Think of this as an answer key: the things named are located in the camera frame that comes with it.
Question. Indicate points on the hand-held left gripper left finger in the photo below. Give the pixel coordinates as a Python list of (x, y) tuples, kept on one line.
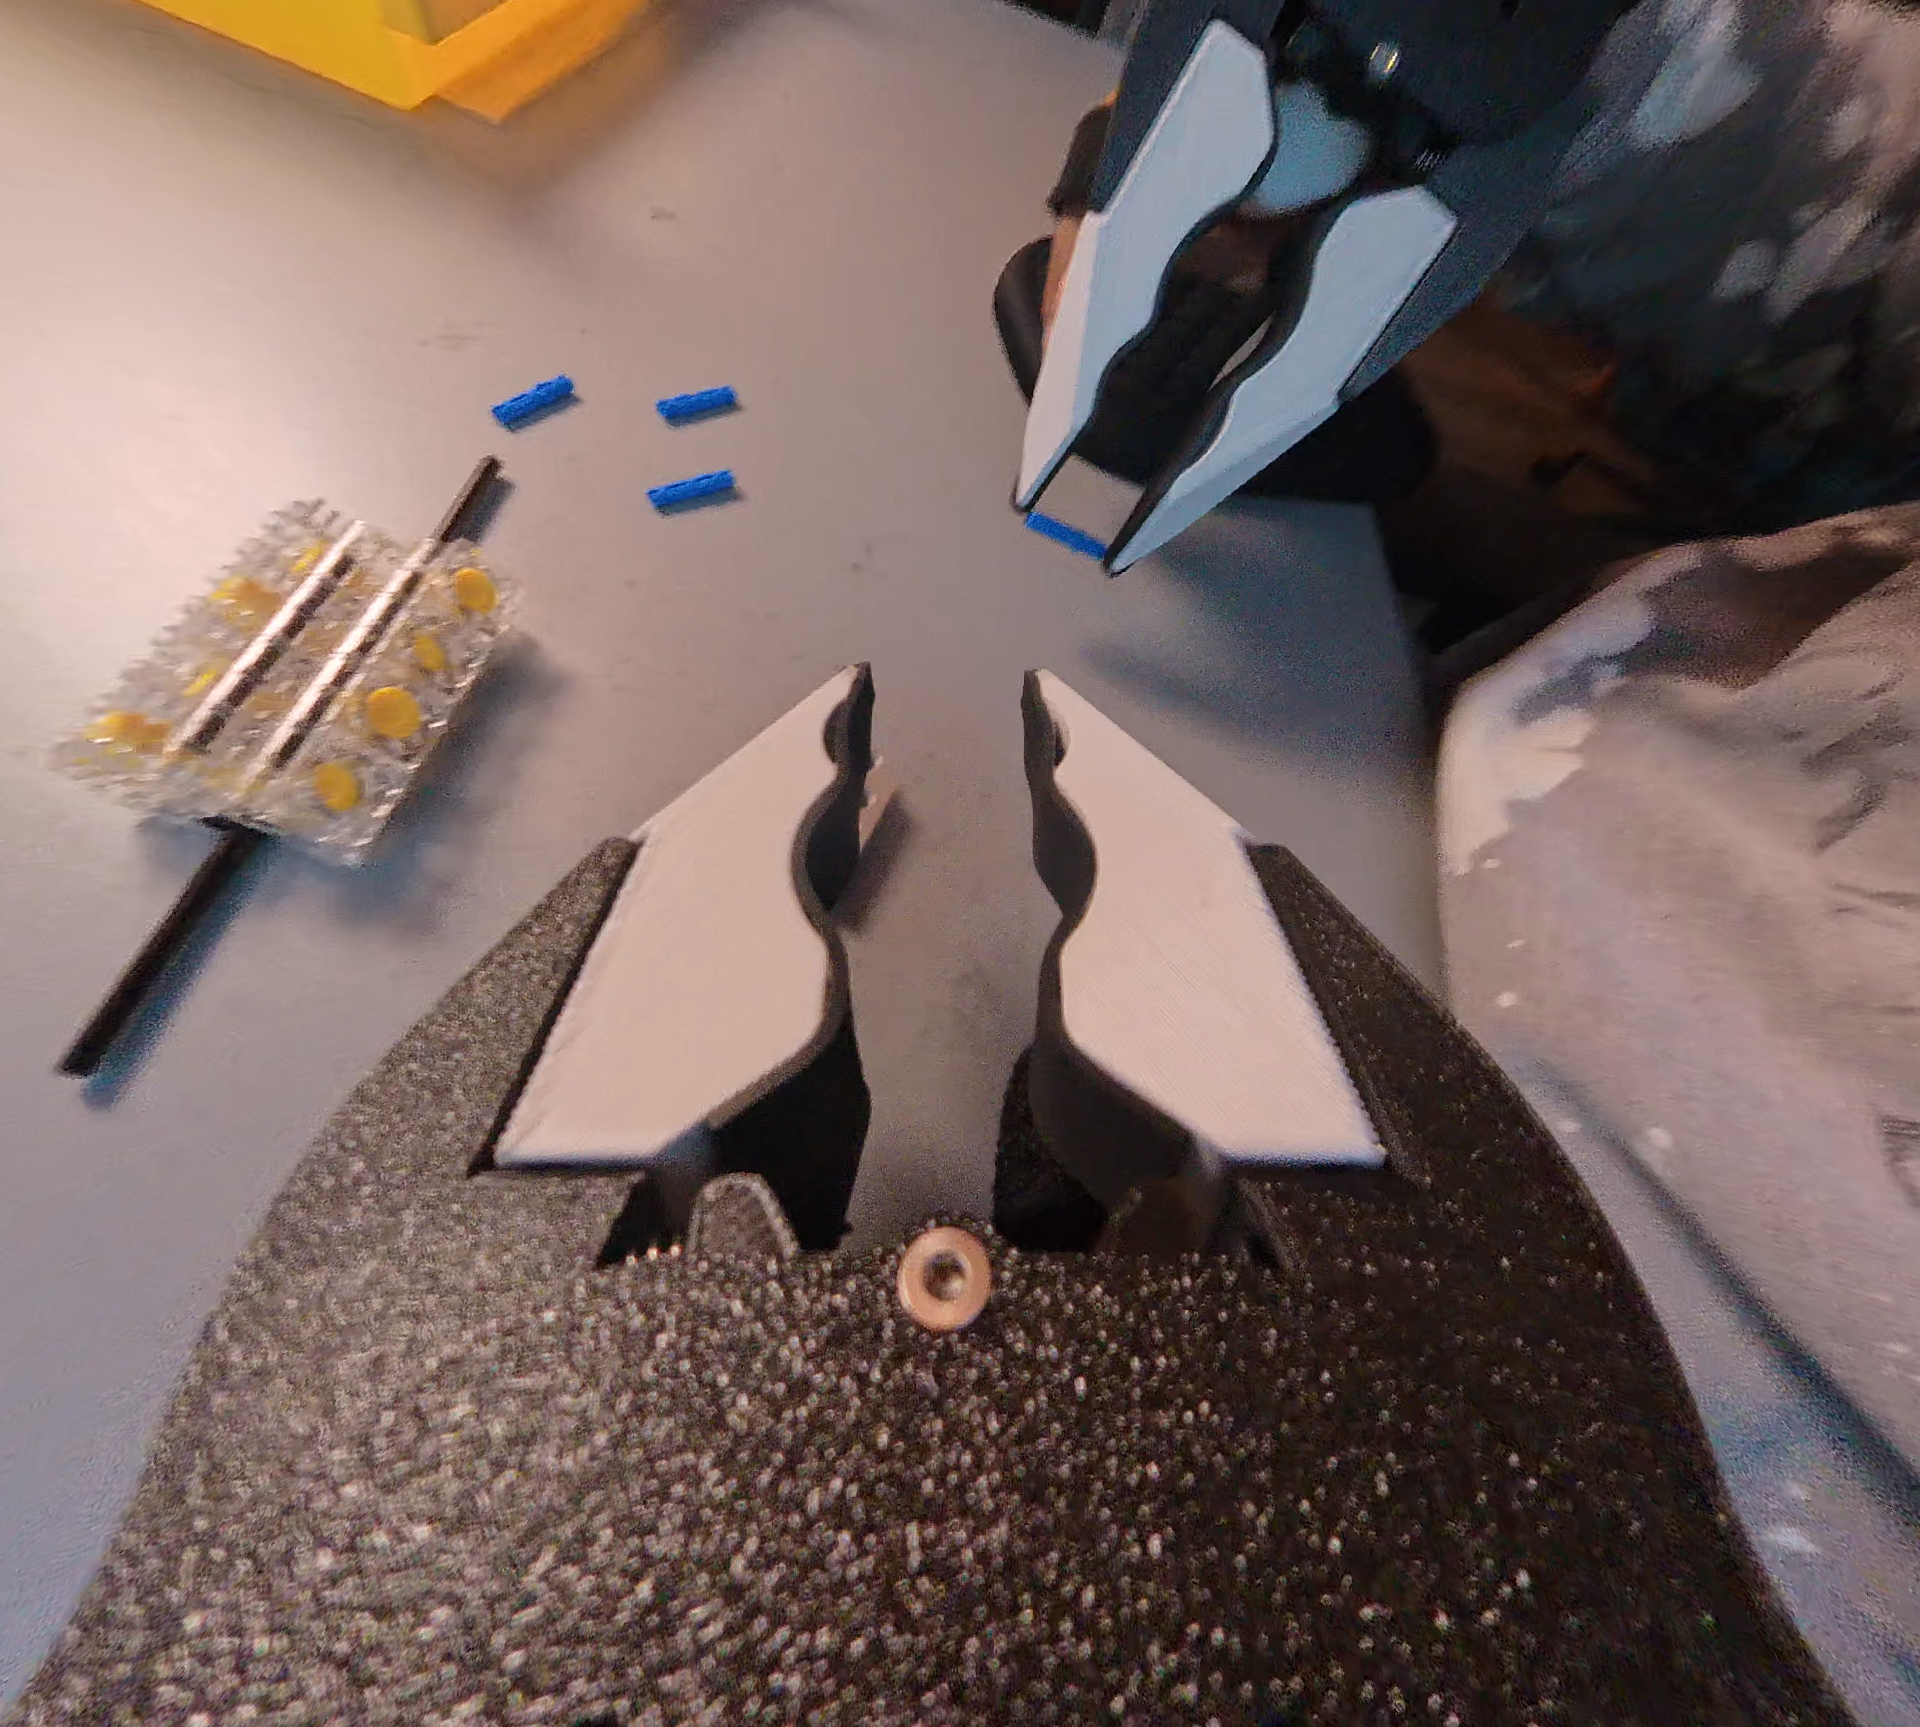
[(689, 992)]

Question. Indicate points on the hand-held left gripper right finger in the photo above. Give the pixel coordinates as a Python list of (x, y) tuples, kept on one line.
[(1214, 992)]

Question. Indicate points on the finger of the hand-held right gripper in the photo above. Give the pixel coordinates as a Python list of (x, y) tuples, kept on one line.
[(1350, 317), (1155, 196)]

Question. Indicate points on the blue friction pin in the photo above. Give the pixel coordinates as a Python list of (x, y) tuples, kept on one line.
[(697, 403), (1066, 536), (689, 491), (532, 403)]

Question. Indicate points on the clear engine block model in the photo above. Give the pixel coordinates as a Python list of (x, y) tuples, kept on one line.
[(377, 707)]

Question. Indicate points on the person's right forearm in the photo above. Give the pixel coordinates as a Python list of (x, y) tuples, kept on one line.
[(1772, 105)]

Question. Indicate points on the person's right hand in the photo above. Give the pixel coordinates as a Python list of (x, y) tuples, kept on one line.
[(1069, 257)]

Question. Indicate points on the person's body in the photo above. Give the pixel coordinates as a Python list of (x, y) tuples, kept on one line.
[(1680, 857)]

